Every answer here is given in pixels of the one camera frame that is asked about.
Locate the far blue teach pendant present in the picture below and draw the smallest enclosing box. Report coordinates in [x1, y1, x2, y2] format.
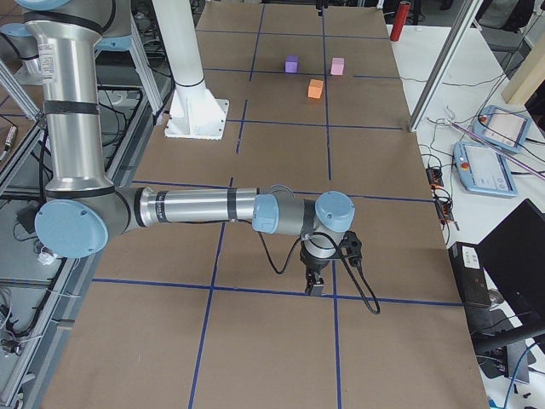
[473, 105, 531, 153]

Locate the blue teach pendant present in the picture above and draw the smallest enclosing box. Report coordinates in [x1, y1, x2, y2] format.
[473, 105, 531, 153]
[453, 142, 518, 198]

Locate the aluminium side frame rail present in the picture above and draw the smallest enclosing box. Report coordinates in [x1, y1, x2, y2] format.
[1, 26, 169, 408]

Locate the white pedestal column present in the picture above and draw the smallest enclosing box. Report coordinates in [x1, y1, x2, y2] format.
[152, 0, 229, 141]

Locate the black computer box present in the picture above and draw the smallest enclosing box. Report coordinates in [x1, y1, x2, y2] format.
[449, 242, 491, 308]

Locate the orange foam block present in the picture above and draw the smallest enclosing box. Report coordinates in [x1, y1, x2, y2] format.
[307, 78, 324, 100]

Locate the aluminium frame post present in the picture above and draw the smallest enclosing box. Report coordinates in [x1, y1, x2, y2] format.
[408, 0, 483, 132]

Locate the pink foam block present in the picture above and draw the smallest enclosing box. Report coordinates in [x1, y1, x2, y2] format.
[330, 57, 345, 76]

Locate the red cylinder bottle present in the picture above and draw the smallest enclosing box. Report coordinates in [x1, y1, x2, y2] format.
[390, 0, 411, 42]

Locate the near blue teach pendant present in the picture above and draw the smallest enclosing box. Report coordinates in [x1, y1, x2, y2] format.
[453, 142, 518, 198]

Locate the purple foam block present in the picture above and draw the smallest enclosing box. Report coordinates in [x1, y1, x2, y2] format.
[284, 55, 299, 73]

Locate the black monitor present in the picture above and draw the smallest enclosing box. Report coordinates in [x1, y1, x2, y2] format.
[473, 199, 544, 354]

